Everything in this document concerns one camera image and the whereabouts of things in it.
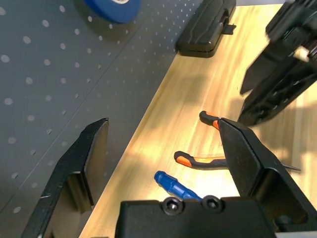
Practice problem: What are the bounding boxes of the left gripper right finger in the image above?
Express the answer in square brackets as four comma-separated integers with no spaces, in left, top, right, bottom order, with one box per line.
[219,118,312,225]

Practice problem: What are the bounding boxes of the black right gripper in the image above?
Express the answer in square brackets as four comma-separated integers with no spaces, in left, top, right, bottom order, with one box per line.
[239,0,317,96]

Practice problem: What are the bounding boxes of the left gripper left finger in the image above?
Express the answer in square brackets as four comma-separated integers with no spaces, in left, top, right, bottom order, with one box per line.
[21,118,110,238]

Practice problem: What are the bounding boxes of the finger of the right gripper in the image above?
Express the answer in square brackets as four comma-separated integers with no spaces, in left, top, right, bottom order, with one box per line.
[237,59,317,126]

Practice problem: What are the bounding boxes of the orange black pliers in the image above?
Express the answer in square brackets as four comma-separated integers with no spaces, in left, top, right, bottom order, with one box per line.
[174,111,302,172]

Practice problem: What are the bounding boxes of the blue handled screwdriver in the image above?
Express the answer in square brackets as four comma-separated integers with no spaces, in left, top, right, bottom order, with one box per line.
[154,170,204,201]

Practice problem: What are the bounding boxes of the blue tape roll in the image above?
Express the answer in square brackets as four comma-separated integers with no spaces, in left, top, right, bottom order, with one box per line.
[83,0,143,24]

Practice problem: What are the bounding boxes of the dark grey metal pegboard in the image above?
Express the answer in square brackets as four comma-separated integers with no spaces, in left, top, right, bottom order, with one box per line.
[0,0,207,238]

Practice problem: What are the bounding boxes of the black tool case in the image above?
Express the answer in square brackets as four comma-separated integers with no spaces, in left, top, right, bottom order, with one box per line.
[176,0,237,59]

